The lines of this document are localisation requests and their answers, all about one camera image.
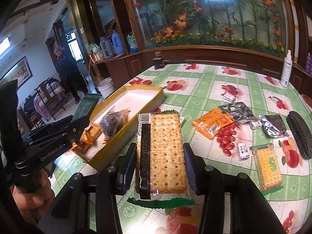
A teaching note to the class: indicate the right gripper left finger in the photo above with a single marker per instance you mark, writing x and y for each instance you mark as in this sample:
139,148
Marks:
126,170

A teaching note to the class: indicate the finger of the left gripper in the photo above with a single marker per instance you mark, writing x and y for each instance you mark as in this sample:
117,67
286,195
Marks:
48,130
73,129

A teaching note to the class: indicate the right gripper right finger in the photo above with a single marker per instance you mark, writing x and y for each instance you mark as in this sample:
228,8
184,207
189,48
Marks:
195,167

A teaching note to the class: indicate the orange crinkled snack bag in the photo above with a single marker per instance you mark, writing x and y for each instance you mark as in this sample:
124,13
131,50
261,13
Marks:
84,143

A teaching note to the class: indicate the dark green packet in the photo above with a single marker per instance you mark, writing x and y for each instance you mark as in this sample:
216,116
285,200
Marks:
86,106

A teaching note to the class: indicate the orange sachet snack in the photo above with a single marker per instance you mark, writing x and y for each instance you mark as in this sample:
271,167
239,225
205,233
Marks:
212,122

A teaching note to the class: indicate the green cracker pack plain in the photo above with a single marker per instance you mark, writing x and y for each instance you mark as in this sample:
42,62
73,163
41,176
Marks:
160,172

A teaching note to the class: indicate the clear bag dark snacks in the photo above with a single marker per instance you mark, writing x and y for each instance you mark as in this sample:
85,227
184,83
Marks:
112,122

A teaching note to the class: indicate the small white candy pack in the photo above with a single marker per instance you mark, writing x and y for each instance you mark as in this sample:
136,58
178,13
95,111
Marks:
243,152

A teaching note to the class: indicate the silver foil bag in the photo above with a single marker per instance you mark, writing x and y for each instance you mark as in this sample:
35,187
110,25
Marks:
273,125
241,114

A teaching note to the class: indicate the green cracker pack weidan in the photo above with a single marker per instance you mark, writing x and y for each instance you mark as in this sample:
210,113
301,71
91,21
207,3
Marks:
270,179

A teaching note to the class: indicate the small orange cracker box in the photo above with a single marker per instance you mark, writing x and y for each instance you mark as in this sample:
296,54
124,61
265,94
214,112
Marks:
94,131

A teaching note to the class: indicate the person's left hand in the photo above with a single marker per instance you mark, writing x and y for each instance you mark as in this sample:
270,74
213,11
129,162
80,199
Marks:
40,200

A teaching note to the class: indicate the yellow white tray box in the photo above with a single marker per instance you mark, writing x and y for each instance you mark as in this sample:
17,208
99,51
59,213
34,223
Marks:
139,98

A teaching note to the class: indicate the wooden chair with cloth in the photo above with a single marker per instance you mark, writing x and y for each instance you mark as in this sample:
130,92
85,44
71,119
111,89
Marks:
50,98

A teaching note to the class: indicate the white plastic bucket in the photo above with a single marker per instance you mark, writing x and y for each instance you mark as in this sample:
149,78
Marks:
106,87

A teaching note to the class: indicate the person in dark coat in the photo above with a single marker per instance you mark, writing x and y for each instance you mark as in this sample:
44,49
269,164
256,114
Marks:
68,71

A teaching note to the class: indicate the green white bag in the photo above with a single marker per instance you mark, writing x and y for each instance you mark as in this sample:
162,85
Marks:
96,53

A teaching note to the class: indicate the grey water jug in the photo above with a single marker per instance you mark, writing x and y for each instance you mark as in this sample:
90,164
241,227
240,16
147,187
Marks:
106,47

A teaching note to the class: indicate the dark ink bottle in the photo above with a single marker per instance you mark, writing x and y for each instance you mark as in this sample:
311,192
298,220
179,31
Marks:
158,61

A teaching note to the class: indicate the blue thermos jug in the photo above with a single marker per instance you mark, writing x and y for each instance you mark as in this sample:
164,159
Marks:
117,43

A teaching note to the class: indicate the blue green detergent bag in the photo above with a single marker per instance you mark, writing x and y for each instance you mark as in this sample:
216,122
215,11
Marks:
132,42

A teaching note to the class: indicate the black glasses case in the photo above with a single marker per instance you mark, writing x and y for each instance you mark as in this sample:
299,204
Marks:
301,134

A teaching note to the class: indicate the white spray bottle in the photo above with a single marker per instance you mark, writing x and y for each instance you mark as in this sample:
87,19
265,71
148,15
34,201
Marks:
286,72

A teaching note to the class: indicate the purple bottle right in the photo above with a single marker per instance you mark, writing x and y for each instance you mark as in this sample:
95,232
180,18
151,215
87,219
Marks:
308,67

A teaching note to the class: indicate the flower glass display panel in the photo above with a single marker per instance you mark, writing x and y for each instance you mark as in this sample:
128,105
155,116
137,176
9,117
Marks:
258,25

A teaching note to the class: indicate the framed wall painting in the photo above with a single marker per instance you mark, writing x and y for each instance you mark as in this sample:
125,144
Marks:
20,71

